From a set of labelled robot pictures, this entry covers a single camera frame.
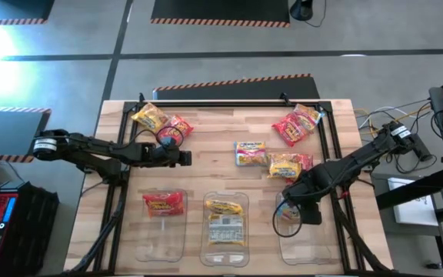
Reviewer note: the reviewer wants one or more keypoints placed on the black stand base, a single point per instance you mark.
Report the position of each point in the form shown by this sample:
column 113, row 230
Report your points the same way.
column 301, row 9

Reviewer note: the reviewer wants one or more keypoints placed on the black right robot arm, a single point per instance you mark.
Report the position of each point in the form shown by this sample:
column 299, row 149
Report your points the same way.
column 340, row 169

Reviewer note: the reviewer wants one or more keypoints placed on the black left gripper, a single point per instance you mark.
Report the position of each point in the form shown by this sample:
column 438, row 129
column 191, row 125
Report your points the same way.
column 167, row 159

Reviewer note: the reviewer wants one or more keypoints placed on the yellow creamy chicken ramen packet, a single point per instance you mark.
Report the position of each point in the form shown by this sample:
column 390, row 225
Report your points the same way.
column 148, row 117
column 283, row 169
column 308, row 115
column 225, row 231
column 223, row 207

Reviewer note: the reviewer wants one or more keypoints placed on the black aluminium rig frame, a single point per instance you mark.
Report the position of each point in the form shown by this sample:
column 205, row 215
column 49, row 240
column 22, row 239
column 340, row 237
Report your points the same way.
column 225, row 104

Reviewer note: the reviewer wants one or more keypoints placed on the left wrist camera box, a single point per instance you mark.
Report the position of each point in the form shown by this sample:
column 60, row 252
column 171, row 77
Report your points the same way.
column 169, row 144

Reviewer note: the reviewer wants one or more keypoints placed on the black desk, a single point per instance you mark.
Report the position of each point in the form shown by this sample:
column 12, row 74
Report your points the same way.
column 417, row 188

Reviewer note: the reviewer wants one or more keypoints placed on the blue-edged chicken ramen packet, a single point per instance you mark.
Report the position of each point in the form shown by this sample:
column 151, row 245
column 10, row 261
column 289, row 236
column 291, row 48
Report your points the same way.
column 251, row 154
column 290, row 213

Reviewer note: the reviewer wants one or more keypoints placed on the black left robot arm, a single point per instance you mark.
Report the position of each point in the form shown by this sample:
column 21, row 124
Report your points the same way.
column 98, row 148

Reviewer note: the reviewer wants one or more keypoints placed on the white paper sheet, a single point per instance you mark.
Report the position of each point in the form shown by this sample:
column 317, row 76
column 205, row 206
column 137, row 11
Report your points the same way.
column 414, row 207

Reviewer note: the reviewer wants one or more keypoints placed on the clear plastic bin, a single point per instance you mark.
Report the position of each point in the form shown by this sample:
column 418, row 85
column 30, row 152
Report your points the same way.
column 160, row 242
column 225, row 257
column 310, row 246

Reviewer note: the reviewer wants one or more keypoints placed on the black hazard-striped floor mat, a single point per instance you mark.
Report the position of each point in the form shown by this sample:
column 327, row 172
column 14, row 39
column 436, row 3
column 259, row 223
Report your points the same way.
column 6, row 127
column 14, row 9
column 237, row 92
column 221, row 9

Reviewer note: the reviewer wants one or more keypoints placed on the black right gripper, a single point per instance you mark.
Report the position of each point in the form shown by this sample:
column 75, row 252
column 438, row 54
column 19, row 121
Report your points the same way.
column 312, row 213

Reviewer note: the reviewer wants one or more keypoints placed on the black power brick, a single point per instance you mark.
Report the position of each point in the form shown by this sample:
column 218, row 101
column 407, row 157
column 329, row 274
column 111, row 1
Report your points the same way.
column 423, row 152

